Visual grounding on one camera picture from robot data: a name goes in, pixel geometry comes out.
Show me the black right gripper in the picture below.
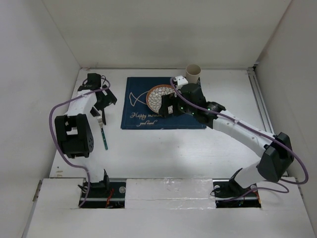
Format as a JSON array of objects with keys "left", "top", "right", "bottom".
[{"left": 159, "top": 91, "right": 196, "bottom": 118}]

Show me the floral ceramic plate orange rim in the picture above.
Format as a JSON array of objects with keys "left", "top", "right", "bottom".
[{"left": 146, "top": 84, "right": 174, "bottom": 114}]

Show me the blue cloth placemat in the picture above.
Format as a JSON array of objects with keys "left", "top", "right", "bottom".
[{"left": 121, "top": 77, "right": 206, "bottom": 130}]

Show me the beige paper cup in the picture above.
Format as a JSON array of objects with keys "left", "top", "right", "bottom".
[{"left": 185, "top": 64, "right": 202, "bottom": 83}]

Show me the black table knife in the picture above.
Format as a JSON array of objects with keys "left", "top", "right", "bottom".
[{"left": 102, "top": 109, "right": 106, "bottom": 125}]

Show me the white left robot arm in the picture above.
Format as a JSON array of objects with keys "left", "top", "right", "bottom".
[{"left": 51, "top": 73, "right": 117, "bottom": 197}]

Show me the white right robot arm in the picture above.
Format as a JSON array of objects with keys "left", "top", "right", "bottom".
[{"left": 159, "top": 83, "right": 294, "bottom": 195}]

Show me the white foam front board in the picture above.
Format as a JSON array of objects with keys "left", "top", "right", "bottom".
[{"left": 27, "top": 178, "right": 315, "bottom": 238}]

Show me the fork with teal handle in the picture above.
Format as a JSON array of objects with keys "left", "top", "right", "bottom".
[{"left": 97, "top": 116, "right": 108, "bottom": 150}]

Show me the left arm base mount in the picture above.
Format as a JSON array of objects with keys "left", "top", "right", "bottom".
[{"left": 79, "top": 178, "right": 126, "bottom": 209}]

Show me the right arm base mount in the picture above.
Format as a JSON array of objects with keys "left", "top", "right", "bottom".
[{"left": 210, "top": 179, "right": 261, "bottom": 208}]

